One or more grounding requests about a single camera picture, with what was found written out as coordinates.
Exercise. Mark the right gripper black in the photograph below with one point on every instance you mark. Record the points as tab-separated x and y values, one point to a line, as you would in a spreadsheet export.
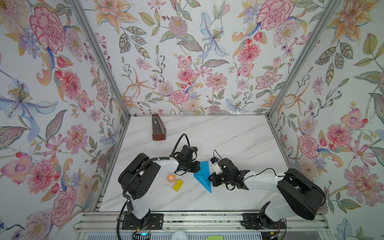
213	180

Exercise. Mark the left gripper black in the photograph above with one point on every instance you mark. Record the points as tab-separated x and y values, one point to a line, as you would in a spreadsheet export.
196	164

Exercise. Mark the blue square paper sheet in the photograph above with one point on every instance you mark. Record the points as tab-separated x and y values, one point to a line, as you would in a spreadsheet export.
202	176

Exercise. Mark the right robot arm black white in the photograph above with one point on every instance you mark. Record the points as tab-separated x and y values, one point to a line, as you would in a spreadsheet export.
297	195

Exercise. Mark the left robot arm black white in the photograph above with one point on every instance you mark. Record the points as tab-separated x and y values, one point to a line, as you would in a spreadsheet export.
137	178

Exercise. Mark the orange tape roll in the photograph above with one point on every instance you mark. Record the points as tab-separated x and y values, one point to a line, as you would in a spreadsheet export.
171	178

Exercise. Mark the yellow block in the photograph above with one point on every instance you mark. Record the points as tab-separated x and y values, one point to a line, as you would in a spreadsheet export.
177	186

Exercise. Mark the brown wooden metronome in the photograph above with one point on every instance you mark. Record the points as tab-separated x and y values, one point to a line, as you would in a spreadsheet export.
159	130

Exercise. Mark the green object at edge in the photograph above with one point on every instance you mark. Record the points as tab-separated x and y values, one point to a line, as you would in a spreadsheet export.
215	237

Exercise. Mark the white round object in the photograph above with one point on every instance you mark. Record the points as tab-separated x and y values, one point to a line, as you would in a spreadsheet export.
179	235

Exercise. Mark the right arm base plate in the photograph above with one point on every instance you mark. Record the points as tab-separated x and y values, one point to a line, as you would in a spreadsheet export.
255	221

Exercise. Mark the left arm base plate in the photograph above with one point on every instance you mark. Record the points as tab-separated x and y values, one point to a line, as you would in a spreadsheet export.
149	222

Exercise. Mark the aluminium front rail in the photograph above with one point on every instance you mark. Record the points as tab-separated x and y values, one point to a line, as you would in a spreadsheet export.
196	221

